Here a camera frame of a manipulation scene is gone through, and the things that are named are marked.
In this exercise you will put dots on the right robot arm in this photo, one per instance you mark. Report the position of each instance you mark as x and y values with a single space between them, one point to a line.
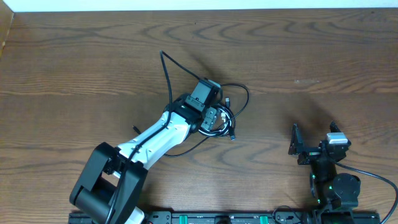
336 193

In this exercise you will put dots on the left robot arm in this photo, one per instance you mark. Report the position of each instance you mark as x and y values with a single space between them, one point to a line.
110 184

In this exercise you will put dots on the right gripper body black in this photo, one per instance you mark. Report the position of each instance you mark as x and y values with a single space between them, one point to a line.
311 149

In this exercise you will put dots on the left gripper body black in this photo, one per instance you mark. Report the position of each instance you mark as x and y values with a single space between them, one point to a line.
210 117

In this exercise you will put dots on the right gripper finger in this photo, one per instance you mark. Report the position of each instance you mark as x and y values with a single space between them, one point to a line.
296 145
334 128

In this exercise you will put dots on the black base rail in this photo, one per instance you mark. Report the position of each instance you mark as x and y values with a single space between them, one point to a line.
280 216

